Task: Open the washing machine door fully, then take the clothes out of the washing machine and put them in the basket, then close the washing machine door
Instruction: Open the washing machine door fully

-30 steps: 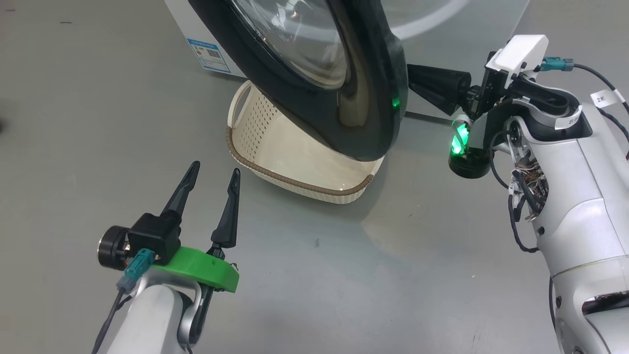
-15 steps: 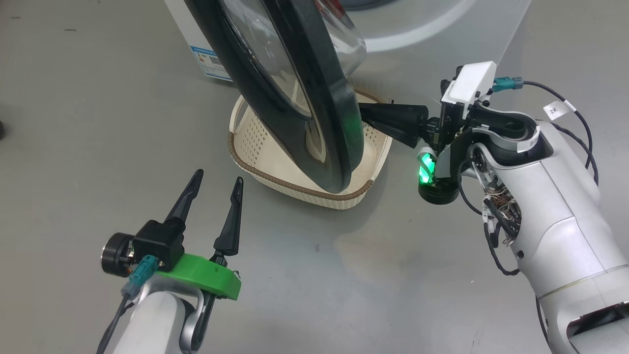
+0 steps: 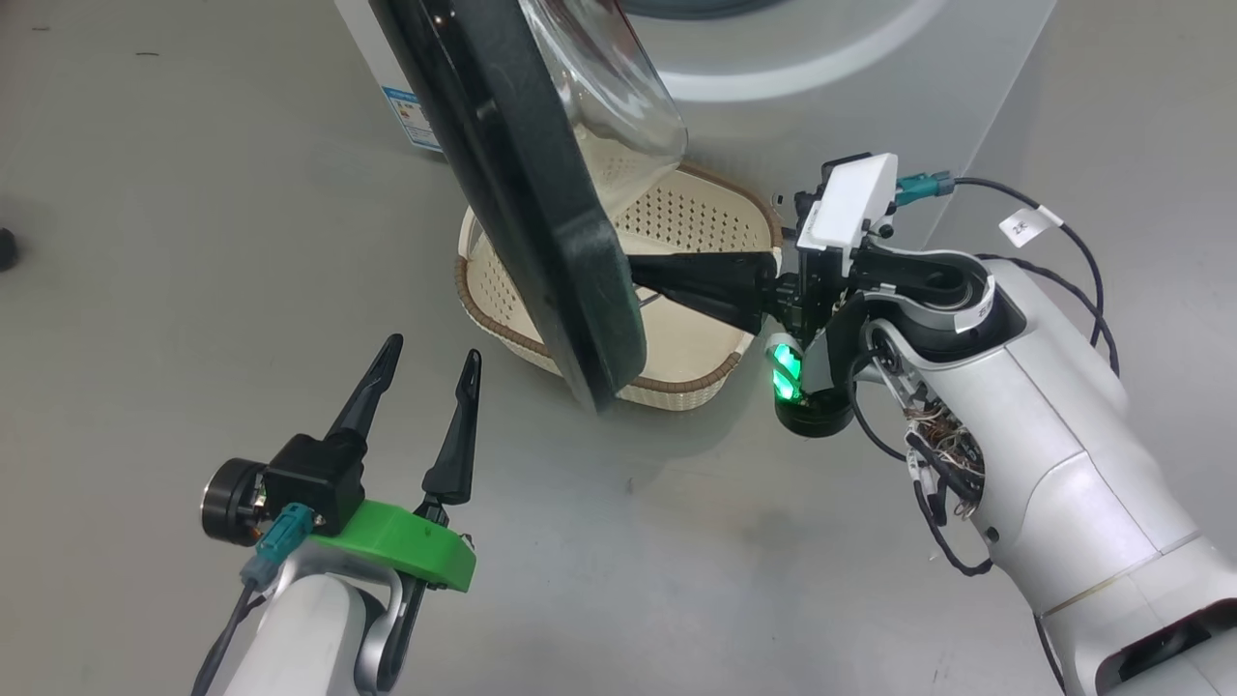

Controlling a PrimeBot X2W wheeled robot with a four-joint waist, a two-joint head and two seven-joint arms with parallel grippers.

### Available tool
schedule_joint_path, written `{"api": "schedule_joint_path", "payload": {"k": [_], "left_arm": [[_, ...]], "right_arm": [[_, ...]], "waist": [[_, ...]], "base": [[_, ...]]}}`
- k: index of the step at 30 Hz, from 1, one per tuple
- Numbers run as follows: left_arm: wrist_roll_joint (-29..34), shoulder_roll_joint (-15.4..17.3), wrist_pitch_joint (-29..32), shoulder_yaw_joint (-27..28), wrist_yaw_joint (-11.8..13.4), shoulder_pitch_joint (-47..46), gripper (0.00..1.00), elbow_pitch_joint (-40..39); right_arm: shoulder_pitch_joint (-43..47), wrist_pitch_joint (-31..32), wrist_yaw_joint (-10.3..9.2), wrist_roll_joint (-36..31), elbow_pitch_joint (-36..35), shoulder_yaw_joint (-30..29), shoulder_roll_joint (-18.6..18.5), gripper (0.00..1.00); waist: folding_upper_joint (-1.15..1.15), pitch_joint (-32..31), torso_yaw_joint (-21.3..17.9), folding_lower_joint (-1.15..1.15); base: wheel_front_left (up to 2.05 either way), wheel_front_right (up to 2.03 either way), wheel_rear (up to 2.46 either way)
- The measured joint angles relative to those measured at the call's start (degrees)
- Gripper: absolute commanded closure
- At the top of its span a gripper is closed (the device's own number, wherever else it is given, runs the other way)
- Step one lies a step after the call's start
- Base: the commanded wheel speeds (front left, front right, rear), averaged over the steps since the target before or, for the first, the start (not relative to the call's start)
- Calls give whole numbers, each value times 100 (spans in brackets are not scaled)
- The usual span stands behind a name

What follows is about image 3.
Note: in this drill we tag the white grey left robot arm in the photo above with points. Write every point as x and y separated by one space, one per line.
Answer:
300 638

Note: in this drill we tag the blue energy label sticker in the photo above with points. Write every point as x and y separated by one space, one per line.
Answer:
411 118

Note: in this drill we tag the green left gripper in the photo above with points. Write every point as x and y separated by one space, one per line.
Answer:
406 546

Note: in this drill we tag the cream perforated laundry basket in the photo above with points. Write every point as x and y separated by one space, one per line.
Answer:
676 358

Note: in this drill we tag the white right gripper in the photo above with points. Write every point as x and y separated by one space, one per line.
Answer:
855 208

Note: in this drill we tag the white front-load washing machine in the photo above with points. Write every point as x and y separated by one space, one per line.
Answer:
870 116

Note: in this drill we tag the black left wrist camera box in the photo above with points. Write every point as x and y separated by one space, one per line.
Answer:
309 474

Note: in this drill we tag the small black object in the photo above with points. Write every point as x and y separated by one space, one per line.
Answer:
7 249

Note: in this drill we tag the black washing machine door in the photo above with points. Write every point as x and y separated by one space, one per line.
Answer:
541 242

